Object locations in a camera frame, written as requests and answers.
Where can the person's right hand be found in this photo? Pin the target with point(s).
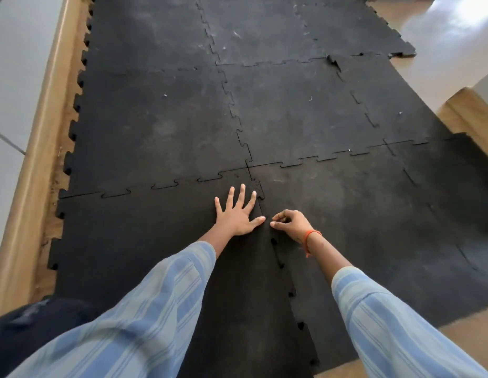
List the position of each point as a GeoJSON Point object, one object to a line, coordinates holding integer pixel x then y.
{"type": "Point", "coordinates": [295, 227]}

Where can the person's left hand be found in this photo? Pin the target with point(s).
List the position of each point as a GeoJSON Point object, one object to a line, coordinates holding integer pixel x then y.
{"type": "Point", "coordinates": [234, 221]}

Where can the person's left middle finger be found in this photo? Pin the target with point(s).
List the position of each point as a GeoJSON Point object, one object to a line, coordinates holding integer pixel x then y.
{"type": "Point", "coordinates": [241, 194]}

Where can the person's left thumb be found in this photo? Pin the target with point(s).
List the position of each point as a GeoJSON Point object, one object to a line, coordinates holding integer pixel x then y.
{"type": "Point", "coordinates": [257, 221]}

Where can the person's left little finger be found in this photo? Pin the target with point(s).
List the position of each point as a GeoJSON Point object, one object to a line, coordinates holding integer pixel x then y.
{"type": "Point", "coordinates": [218, 204]}

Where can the person's right thumb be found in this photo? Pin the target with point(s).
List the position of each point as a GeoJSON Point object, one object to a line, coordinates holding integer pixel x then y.
{"type": "Point", "coordinates": [278, 226]}

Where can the black rubber puzzle tile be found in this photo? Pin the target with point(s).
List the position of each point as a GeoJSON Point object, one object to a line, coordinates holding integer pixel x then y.
{"type": "Point", "coordinates": [354, 224]}
{"type": "Point", "coordinates": [110, 247]}

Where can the person's left forearm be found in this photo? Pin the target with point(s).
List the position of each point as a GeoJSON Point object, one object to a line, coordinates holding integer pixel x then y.
{"type": "Point", "coordinates": [141, 310]}

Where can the person's right forearm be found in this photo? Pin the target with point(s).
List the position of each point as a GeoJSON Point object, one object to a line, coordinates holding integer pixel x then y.
{"type": "Point", "coordinates": [385, 322]}

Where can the group of black interlocking mats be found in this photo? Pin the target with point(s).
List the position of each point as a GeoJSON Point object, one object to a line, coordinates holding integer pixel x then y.
{"type": "Point", "coordinates": [157, 114]}

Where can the wooden skirting board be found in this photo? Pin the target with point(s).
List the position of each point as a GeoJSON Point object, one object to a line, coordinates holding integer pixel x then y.
{"type": "Point", "coordinates": [473, 110]}
{"type": "Point", "coordinates": [33, 177]}

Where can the person's dark trouser leg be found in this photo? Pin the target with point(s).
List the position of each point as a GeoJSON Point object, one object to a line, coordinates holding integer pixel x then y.
{"type": "Point", "coordinates": [35, 322]}

